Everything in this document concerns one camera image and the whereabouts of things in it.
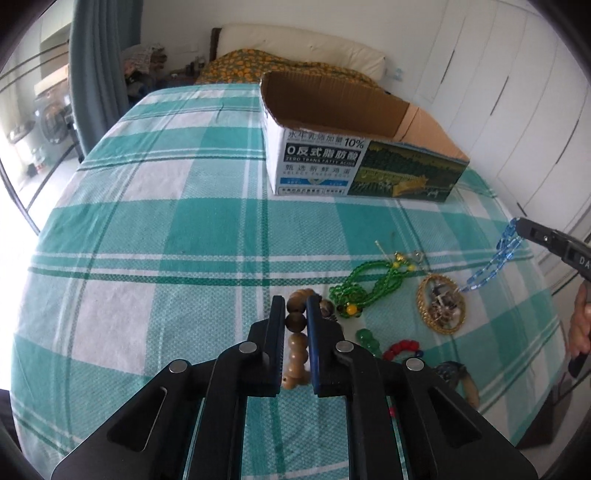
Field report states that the black wrist watch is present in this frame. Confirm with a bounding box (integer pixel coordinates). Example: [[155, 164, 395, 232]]
[[435, 361, 480, 409]]

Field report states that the red bead bracelet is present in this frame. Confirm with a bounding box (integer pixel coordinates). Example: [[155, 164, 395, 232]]
[[382, 339, 424, 363]]

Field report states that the green jade pendant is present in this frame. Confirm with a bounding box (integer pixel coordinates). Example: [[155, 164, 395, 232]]
[[356, 328, 382, 358]]

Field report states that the blue crystal bracelet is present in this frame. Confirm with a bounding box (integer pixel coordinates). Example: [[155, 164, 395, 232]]
[[459, 217, 525, 294]]

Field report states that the brown wooden bead bracelet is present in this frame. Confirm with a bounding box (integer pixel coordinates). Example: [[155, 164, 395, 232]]
[[280, 287, 336, 391]]

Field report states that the green bead necklace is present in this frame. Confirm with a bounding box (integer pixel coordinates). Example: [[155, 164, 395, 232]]
[[327, 239, 426, 320]]

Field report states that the right hand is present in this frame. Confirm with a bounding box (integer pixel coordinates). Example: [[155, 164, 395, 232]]
[[568, 283, 591, 359]]

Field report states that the teal plaid table cloth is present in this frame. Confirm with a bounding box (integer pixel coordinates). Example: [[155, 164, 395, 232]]
[[11, 84, 565, 479]]

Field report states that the white wardrobe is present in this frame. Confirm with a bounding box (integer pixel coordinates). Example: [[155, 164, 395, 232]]
[[414, 1, 590, 238]]

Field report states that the open cardboard box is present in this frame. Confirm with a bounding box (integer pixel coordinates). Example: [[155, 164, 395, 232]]
[[260, 72, 469, 202]]

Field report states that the sliding glass door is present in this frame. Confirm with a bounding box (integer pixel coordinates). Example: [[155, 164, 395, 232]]
[[1, 40, 84, 233]]

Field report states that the washing machine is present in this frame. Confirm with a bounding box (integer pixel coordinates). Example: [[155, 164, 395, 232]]
[[34, 85, 77, 148]]

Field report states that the cream padded headboard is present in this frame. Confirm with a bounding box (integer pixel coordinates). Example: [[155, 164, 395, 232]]
[[209, 23, 386, 82]]

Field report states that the bed with orange floral duvet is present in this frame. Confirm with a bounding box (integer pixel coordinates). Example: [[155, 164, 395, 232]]
[[194, 49, 379, 88]]

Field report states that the pile of clothes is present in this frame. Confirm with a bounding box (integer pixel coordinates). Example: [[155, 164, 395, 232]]
[[122, 43, 167, 106]]

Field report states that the blue curtain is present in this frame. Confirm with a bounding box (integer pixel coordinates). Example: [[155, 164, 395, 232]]
[[69, 0, 143, 154]]

